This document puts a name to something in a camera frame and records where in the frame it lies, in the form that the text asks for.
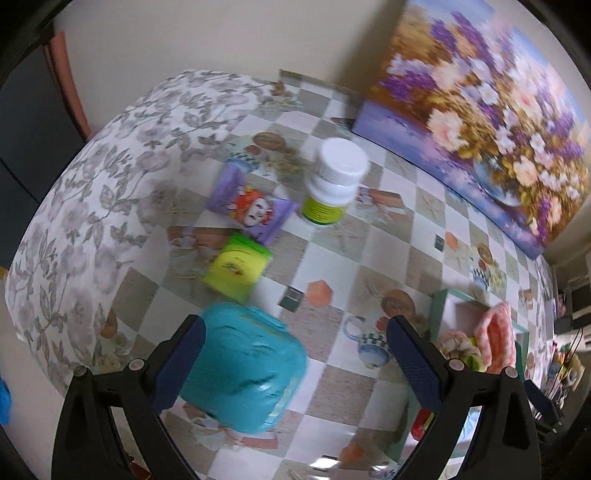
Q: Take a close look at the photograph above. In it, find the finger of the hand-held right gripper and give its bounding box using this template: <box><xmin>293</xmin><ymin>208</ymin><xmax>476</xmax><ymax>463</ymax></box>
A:
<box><xmin>524</xmin><ymin>381</ymin><xmax>561</xmax><ymax>423</ymax></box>

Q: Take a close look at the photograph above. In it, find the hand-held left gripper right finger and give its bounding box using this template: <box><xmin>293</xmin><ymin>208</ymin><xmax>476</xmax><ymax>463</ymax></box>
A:
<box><xmin>385</xmin><ymin>315</ymin><xmax>542</xmax><ymax>480</ymax></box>

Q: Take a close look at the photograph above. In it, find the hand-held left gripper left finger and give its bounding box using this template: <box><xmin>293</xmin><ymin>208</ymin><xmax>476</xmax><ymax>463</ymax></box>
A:
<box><xmin>52</xmin><ymin>314</ymin><xmax>208</xmax><ymax>480</ymax></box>

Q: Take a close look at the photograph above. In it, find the teal wipes packet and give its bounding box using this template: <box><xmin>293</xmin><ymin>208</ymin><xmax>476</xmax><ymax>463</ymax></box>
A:
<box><xmin>178</xmin><ymin>302</ymin><xmax>309</xmax><ymax>435</ymax></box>

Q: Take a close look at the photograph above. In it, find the teal shallow box tray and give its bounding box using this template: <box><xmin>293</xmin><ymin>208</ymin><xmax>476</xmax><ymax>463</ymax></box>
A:
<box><xmin>388</xmin><ymin>287</ymin><xmax>529</xmax><ymax>467</ymax></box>

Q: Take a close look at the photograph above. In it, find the pink zigzag cloth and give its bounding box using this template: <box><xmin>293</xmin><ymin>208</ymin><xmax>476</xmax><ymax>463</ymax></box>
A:
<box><xmin>475</xmin><ymin>302</ymin><xmax>517</xmax><ymax>374</ymax></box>

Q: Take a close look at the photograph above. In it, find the beige soft item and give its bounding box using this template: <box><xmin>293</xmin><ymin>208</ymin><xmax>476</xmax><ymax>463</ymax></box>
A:
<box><xmin>436</xmin><ymin>330</ymin><xmax>469</xmax><ymax>358</ymax></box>

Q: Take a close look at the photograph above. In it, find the yellow-green small box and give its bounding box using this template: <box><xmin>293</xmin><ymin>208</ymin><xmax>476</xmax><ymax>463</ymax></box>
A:
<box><xmin>203</xmin><ymin>232</ymin><xmax>273</xmax><ymax>305</ymax></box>

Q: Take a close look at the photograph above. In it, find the checkered printed tablecloth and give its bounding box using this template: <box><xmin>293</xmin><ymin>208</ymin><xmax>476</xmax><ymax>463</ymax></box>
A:
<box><xmin>106</xmin><ymin>69</ymin><xmax>561</xmax><ymax>480</ymax></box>

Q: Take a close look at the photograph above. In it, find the purple cartoon packet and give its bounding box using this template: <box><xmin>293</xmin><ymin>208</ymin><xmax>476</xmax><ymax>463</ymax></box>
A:
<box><xmin>205</xmin><ymin>164</ymin><xmax>298</xmax><ymax>245</ymax></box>

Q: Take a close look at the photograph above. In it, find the grey floral tablecloth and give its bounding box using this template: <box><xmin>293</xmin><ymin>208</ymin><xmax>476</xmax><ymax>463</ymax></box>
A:
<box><xmin>4</xmin><ymin>69</ymin><xmax>287</xmax><ymax>393</ymax></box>

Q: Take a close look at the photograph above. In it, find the white bottle green label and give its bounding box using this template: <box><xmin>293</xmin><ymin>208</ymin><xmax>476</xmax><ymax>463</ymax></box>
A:
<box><xmin>300</xmin><ymin>137</ymin><xmax>369</xmax><ymax>227</ymax></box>

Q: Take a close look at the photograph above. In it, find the floral painting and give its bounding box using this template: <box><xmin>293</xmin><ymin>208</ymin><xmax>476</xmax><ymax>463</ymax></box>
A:
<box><xmin>352</xmin><ymin>0</ymin><xmax>591</xmax><ymax>260</ymax></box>

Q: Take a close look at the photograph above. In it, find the dark cabinet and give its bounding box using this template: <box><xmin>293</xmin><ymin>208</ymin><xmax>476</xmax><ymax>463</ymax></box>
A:
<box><xmin>0</xmin><ymin>28</ymin><xmax>90</xmax><ymax>222</ymax></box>

